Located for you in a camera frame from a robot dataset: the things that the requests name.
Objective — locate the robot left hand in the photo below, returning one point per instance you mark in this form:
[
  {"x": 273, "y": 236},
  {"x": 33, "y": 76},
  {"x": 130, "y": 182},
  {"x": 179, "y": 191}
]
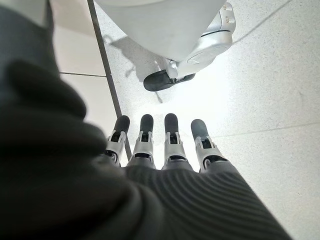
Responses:
[{"x": 75, "y": 190}]

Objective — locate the dark cabinet toe kick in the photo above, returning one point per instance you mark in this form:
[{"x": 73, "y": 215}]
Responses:
[{"x": 105, "y": 60}]

